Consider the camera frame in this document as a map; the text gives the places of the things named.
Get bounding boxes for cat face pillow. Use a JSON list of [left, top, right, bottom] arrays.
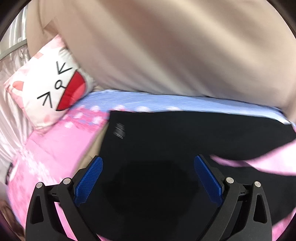
[[4, 35, 94, 133]]

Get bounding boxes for black pants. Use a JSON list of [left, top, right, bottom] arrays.
[[80, 111, 295, 240]]

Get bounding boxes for pink floral bed sheet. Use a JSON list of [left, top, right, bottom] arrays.
[[5, 90, 296, 241]]

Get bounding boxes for beige hanging sheet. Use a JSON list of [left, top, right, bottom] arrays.
[[26, 1, 295, 121]]

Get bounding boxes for white satin curtain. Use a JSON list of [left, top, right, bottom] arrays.
[[1, 6, 32, 184]]

